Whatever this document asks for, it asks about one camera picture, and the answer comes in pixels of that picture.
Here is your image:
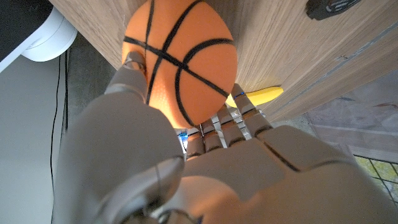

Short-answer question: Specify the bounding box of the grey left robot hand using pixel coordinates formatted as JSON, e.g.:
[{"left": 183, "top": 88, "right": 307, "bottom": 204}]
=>
[{"left": 51, "top": 51, "right": 398, "bottom": 224}]

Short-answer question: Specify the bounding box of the orange toy basketball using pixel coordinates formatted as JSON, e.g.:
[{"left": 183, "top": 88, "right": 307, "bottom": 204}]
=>
[{"left": 121, "top": 0, "right": 239, "bottom": 129}]

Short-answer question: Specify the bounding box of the yellow toy banana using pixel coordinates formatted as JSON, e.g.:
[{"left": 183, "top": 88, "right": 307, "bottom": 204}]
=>
[{"left": 225, "top": 86, "right": 284, "bottom": 108}]

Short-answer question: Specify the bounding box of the printed window backdrop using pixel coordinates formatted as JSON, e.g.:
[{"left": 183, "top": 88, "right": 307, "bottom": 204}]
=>
[{"left": 303, "top": 70, "right": 398, "bottom": 206}]

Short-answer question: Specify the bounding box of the white robot torso base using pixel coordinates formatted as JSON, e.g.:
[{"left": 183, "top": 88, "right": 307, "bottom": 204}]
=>
[{"left": 0, "top": 6, "right": 78, "bottom": 74}]

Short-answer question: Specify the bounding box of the black stopwatch with lanyard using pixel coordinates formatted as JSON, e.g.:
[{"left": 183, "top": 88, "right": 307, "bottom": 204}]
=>
[{"left": 305, "top": 0, "right": 363, "bottom": 21}]

